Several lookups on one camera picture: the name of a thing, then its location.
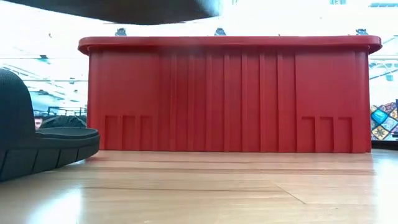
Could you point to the person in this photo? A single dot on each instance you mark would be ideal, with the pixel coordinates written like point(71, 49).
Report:
point(38, 123)

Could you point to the dark hanging lamp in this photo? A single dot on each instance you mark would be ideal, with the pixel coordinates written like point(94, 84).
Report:
point(219, 31)
point(120, 32)
point(362, 31)

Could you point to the black rubber slide sandal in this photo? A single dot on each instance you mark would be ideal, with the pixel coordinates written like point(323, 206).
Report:
point(124, 11)
point(46, 149)

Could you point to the black ledge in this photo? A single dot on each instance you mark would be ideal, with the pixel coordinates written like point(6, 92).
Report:
point(385, 145)

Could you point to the black bag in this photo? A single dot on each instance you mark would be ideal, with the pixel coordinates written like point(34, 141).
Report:
point(63, 122)

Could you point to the red ribbed plastic bin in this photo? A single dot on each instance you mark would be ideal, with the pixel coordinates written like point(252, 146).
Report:
point(217, 93)

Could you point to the colourful mosaic patterned panel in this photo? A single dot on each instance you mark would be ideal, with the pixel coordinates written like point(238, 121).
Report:
point(384, 123)

